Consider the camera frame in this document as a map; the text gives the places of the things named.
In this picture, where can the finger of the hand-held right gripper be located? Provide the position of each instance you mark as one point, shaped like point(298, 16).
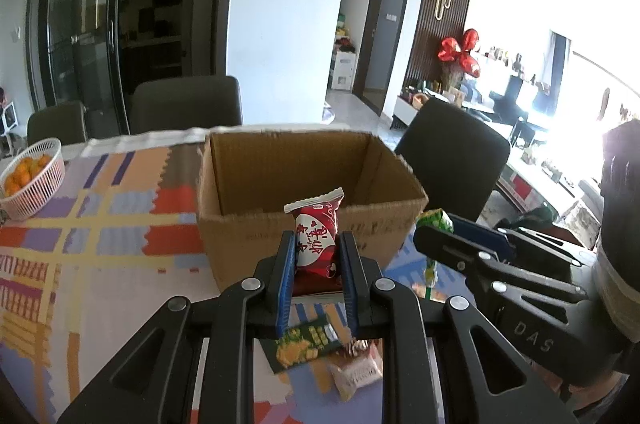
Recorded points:
point(450, 249)
point(480, 231)

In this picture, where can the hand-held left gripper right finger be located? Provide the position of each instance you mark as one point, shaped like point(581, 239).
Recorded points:
point(350, 289)

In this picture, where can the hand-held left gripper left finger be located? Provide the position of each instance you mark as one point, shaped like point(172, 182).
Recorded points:
point(285, 284)

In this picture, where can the green lollipop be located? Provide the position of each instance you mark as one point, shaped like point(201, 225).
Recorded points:
point(434, 220)

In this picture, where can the red heart print snack packet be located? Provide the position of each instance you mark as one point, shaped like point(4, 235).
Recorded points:
point(315, 244)

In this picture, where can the brown cardboard box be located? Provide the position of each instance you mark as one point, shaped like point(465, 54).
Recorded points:
point(240, 244)

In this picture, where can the person's right hand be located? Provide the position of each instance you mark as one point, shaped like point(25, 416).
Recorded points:
point(600, 396)

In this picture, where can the small striped wrapped candy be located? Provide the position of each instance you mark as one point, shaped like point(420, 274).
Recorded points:
point(357, 347)

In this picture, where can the dark green snack packet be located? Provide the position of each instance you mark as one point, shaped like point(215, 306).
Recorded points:
point(305, 344)

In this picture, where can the dark grey dining chair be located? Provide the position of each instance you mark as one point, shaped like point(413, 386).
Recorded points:
point(450, 153)
point(57, 121)
point(185, 103)

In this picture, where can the beige snack packet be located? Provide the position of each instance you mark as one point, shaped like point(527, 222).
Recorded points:
point(357, 374)

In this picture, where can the red foil balloon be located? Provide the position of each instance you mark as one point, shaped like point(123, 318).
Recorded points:
point(462, 48)

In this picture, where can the white shelf unit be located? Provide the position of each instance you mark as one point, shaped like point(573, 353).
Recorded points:
point(344, 71)

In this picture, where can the grey interior door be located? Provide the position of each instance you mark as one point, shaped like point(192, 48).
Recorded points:
point(387, 38)

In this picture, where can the white basket of oranges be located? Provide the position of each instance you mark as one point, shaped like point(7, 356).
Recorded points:
point(35, 199)

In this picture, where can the pile of mandarin oranges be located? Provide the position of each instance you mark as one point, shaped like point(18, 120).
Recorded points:
point(25, 171)

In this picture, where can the black framed glass sliding door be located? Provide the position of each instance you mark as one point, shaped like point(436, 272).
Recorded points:
point(85, 28)

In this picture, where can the dark slatted wall panel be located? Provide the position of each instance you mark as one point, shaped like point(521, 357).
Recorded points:
point(425, 28)

